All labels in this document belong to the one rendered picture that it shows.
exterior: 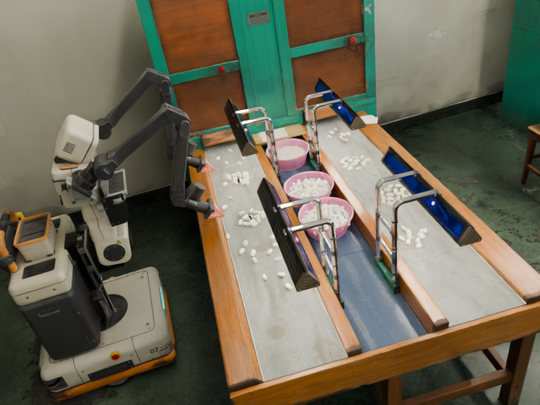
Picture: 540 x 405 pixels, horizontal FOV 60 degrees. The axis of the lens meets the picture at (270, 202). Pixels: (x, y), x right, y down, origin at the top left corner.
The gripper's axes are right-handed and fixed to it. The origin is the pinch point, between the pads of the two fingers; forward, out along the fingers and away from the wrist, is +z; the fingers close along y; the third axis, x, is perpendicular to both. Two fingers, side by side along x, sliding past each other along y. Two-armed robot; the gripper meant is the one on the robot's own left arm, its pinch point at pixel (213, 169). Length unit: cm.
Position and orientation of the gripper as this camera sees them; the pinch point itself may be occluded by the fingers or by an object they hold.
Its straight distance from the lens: 263.1
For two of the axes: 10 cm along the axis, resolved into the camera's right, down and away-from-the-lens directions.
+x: -4.9, 7.9, 3.6
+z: 8.4, 3.3, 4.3
